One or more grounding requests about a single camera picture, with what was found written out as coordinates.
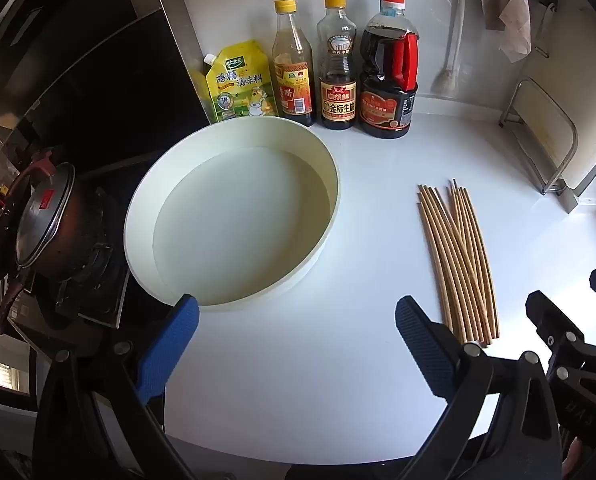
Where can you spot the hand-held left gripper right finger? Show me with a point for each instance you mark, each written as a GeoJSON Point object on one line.
{"type": "Point", "coordinates": [423, 345]}

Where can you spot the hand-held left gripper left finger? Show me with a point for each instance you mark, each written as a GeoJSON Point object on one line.
{"type": "Point", "coordinates": [170, 345]}

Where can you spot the pile of wooden chopsticks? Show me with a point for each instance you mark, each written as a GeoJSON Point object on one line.
{"type": "Point", "coordinates": [465, 270]}

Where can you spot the white round basin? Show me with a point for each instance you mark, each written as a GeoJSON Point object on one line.
{"type": "Point", "coordinates": [238, 220]}

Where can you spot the person's right hand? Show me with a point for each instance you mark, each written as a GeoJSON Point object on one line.
{"type": "Point", "coordinates": [573, 457]}

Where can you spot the small grey block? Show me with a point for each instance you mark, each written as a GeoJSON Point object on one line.
{"type": "Point", "coordinates": [569, 200]}

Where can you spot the black gas stove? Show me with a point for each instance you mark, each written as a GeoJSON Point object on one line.
{"type": "Point", "coordinates": [98, 280]}

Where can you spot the metal cutting board rack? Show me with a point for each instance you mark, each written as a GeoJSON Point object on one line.
{"type": "Point", "coordinates": [560, 167]}

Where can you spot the brown pot with steel lid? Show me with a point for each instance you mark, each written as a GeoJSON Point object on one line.
{"type": "Point", "coordinates": [43, 215]}

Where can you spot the yellow-capped soy sauce bottle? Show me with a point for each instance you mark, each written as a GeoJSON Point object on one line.
{"type": "Point", "coordinates": [337, 100]}

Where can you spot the yellow seasoning pouch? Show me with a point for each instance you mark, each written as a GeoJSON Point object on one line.
{"type": "Point", "coordinates": [240, 85]}

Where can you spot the hanging beige cloth rag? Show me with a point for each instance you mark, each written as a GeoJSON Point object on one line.
{"type": "Point", "coordinates": [508, 15]}

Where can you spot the yellow-capped vinegar bottle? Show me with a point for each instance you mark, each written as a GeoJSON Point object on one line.
{"type": "Point", "coordinates": [293, 85]}

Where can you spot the black range hood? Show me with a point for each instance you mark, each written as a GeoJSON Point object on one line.
{"type": "Point", "coordinates": [103, 60]}

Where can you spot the white hanging dish brush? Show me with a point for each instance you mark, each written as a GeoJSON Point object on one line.
{"type": "Point", "coordinates": [455, 25]}

